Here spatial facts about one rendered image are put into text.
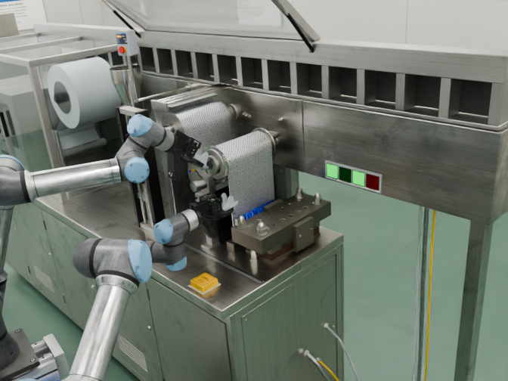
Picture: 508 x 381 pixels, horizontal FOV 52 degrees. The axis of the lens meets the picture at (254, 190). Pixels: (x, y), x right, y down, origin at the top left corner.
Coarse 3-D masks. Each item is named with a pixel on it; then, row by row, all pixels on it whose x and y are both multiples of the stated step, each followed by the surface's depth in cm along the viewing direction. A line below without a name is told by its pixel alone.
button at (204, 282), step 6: (198, 276) 186; (204, 276) 186; (210, 276) 186; (192, 282) 184; (198, 282) 183; (204, 282) 182; (210, 282) 182; (216, 282) 184; (198, 288) 182; (204, 288) 180; (210, 288) 182
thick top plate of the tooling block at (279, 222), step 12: (288, 204) 211; (300, 204) 210; (312, 204) 210; (324, 204) 208; (252, 216) 203; (264, 216) 202; (276, 216) 201; (288, 216) 201; (300, 216) 200; (312, 216) 204; (324, 216) 209; (252, 228) 194; (276, 228) 192; (288, 228) 195; (240, 240) 194; (252, 240) 189; (264, 240) 186; (276, 240) 191; (264, 252) 188
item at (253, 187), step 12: (252, 168) 202; (264, 168) 206; (228, 180) 195; (240, 180) 199; (252, 180) 204; (264, 180) 208; (240, 192) 200; (252, 192) 205; (264, 192) 210; (240, 204) 202; (252, 204) 207
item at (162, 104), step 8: (200, 88) 222; (208, 88) 220; (216, 88) 219; (224, 88) 222; (176, 96) 214; (184, 96) 212; (192, 96) 211; (200, 96) 214; (208, 96) 216; (152, 104) 208; (160, 104) 204; (168, 104) 203; (176, 104) 207
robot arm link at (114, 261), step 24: (96, 240) 146; (120, 240) 145; (96, 264) 142; (120, 264) 140; (144, 264) 144; (120, 288) 138; (96, 312) 134; (120, 312) 136; (96, 336) 130; (96, 360) 127
